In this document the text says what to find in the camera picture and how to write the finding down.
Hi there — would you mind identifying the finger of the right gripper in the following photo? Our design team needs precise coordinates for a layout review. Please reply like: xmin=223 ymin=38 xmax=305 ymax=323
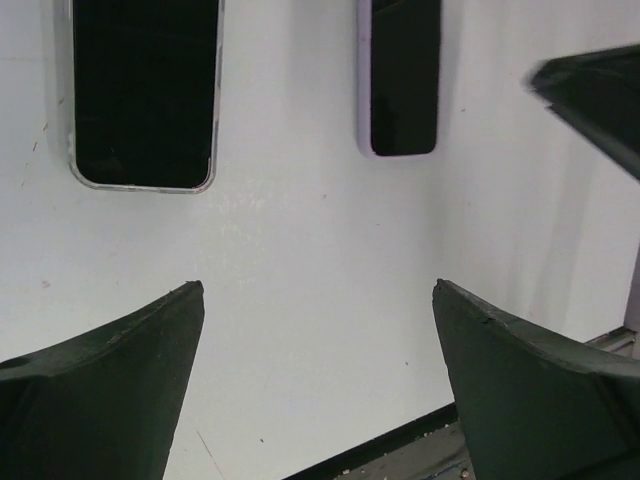
xmin=526 ymin=44 xmax=639 ymax=179

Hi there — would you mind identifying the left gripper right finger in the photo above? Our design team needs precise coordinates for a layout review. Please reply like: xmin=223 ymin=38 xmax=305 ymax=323
xmin=433 ymin=280 xmax=639 ymax=479

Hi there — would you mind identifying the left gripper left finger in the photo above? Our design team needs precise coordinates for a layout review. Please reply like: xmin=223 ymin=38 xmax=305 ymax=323
xmin=1 ymin=281 xmax=205 ymax=479

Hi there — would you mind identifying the black screen phone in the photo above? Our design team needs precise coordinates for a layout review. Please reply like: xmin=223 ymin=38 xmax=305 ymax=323
xmin=72 ymin=0 xmax=221 ymax=190
xmin=368 ymin=0 xmax=444 ymax=157

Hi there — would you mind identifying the purple phone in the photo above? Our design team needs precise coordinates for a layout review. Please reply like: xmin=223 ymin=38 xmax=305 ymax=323
xmin=355 ymin=0 xmax=445 ymax=159

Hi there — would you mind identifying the clear phone case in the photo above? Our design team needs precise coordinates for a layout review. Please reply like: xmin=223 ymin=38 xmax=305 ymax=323
xmin=53 ymin=0 xmax=225 ymax=196

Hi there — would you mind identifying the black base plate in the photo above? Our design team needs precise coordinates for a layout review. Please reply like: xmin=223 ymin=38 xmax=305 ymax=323
xmin=286 ymin=403 xmax=476 ymax=480

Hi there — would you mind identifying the aluminium front rail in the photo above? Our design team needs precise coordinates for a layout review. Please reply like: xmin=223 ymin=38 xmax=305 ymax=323
xmin=587 ymin=327 xmax=639 ymax=359

